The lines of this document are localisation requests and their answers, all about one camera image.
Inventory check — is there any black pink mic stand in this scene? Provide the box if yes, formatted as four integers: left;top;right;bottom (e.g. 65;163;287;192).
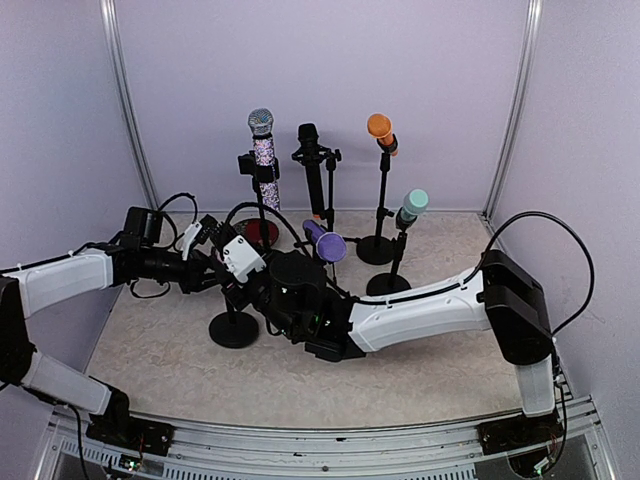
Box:
208;300;259;349

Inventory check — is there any black purple mic stand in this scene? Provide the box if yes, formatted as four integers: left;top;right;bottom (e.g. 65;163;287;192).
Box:
305;235;337;285

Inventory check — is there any purple microphone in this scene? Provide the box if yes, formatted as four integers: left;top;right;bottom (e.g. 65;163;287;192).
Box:
302;220;347;263

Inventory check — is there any black mint mic stand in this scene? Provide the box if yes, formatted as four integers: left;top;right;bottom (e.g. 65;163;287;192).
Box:
366;230;411;296

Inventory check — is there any mint green microphone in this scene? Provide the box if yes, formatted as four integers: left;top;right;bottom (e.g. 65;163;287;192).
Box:
395;189;429;230

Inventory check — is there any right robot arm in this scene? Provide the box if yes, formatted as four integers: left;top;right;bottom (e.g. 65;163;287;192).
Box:
219;235;567;444

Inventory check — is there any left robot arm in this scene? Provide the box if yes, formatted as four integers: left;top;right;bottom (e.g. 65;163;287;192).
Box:
1;206;216;445

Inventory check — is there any black glitter mic stand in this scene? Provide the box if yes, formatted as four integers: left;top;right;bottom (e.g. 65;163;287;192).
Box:
238;150;280;252

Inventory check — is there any black orange mic stand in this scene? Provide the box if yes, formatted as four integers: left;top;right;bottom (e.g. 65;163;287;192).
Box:
356;141;393;265

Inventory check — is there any black microphone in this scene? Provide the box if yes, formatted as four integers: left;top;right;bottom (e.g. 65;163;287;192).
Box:
296;123;325;217

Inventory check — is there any glitter rhinestone microphone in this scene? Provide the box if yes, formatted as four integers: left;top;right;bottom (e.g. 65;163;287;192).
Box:
248;108;281;211

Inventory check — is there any black tripod mic stand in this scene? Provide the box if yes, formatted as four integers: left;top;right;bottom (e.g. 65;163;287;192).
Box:
291;148;361;289

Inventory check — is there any orange microphone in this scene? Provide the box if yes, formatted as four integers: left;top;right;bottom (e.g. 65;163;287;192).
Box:
367;113;398;156

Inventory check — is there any red floral plate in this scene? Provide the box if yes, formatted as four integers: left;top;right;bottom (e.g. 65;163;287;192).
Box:
233;218;279;246

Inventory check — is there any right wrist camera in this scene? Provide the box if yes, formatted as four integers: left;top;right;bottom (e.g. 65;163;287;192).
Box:
222;235;266;284

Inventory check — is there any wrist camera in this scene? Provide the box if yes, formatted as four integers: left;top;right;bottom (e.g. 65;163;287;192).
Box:
222;235;266;284
180;214;237;260

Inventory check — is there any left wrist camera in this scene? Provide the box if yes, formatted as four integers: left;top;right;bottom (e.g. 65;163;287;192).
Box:
180;214;237;260

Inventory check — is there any aluminium front rail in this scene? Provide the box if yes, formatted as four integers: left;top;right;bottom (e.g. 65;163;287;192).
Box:
34;394;616;480

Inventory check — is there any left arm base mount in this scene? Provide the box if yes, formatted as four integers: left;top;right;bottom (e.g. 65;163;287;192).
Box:
86;417;175;457

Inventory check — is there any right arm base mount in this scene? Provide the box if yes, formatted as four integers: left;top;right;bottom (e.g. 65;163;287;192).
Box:
476;413;564;455

